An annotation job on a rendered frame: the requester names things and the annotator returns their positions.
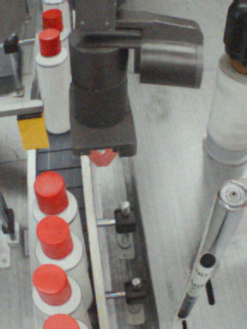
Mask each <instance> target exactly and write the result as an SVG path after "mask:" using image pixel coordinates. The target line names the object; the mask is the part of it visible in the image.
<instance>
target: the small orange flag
mask: <svg viewBox="0 0 247 329"><path fill-rule="evenodd" d="M16 121H17V124H18V128H19V132H20V136H21V144H22V146H23V149H24V151H25V150H33V149H41V148H48V145H49V142H48V138H47V133H46V130H45V119H44V115H43V113H42V111H40V112H38V113H30V114H20V115H19V116H17V117H16Z"/></svg>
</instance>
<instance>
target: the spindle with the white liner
mask: <svg viewBox="0 0 247 329"><path fill-rule="evenodd" d="M228 8H229V9H228V10H227V16H226V26H225V31H224V38H223V42H224V45H225V49H224V51H225V53H222V55H221V56H220V57H219V59H220V60H219V63H218V66H219V67H218V70H217V75H216V78H215V80H216V82H215V86H214V95H213V101H212V106H211V111H210V115H209V119H208V124H207V129H206V131H207V132H205V135H204V140H203V143H204V146H205V149H206V151H207V152H208V154H209V155H210V156H211V157H212V158H213V159H215V160H217V161H219V162H220V163H222V164H225V165H238V164H241V163H243V162H244V161H245V160H246V159H247V0H233V1H232V3H231V5H230V6H229V7H228Z"/></svg>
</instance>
